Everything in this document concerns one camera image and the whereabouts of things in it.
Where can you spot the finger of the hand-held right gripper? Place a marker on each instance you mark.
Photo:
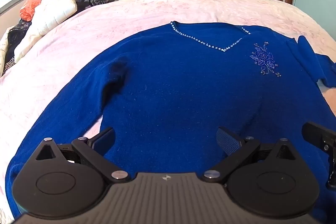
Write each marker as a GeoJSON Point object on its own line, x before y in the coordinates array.
{"type": "Point", "coordinates": [316, 134]}

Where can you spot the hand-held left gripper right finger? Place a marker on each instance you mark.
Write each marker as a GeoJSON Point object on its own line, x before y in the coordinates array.
{"type": "Point", "coordinates": [227, 142]}

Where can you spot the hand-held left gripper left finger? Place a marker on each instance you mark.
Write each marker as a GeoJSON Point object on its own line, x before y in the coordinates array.
{"type": "Point", "coordinates": [105, 142]}

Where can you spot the blue beaded sweater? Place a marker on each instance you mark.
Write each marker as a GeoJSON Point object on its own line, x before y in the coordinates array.
{"type": "Point", "coordinates": [168, 87]}

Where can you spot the pink floral blanket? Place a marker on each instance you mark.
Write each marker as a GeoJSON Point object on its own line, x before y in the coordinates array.
{"type": "Point", "coordinates": [78, 37]}

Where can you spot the dark patterned cloth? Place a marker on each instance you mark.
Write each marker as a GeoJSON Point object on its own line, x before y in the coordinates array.
{"type": "Point", "coordinates": [15, 37]}

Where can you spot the white quilted jacket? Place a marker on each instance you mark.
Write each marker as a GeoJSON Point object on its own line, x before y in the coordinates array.
{"type": "Point", "coordinates": [50, 14]}

